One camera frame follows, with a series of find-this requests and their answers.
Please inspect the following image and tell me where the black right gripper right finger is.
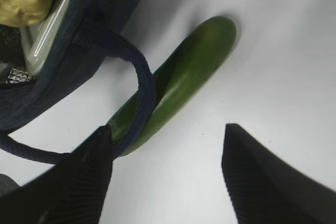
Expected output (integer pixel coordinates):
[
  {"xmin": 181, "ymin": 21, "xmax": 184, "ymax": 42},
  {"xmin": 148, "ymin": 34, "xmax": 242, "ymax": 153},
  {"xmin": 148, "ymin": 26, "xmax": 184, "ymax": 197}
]
[{"xmin": 221, "ymin": 123, "xmax": 335, "ymax": 223}]

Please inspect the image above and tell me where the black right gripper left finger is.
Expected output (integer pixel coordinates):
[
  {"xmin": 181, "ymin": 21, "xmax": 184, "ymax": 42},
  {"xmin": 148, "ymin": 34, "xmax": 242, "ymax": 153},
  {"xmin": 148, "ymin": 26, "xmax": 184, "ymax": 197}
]
[{"xmin": 1, "ymin": 126, "xmax": 112, "ymax": 223}]

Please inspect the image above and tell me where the green cucumber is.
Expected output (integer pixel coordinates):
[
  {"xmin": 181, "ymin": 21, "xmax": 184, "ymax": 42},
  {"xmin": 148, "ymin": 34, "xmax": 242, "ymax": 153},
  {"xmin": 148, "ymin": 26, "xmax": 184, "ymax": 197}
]
[{"xmin": 115, "ymin": 16, "xmax": 237, "ymax": 157}]

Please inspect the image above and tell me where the glass container green lid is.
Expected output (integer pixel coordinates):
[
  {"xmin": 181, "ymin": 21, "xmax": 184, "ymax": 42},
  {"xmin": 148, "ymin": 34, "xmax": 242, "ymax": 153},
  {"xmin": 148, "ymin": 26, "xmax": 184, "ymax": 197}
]
[{"xmin": 20, "ymin": 0, "xmax": 70, "ymax": 76}]

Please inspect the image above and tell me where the navy blue lunch bag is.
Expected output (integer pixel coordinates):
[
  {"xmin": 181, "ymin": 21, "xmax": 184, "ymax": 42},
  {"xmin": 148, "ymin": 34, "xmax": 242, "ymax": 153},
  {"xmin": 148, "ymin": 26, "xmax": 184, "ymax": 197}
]
[{"xmin": 1, "ymin": 0, "xmax": 156, "ymax": 164}]

